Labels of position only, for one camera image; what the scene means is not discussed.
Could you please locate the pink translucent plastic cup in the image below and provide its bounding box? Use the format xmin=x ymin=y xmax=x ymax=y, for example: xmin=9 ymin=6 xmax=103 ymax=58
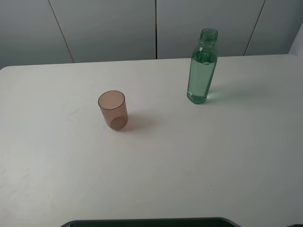
xmin=98 ymin=90 xmax=128 ymax=131

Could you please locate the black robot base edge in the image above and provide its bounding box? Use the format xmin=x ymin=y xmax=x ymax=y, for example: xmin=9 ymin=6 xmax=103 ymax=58
xmin=63 ymin=217 xmax=238 ymax=227

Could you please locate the green transparent water bottle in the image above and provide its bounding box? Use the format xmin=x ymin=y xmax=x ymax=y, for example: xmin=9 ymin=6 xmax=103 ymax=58
xmin=187 ymin=28 xmax=218 ymax=105

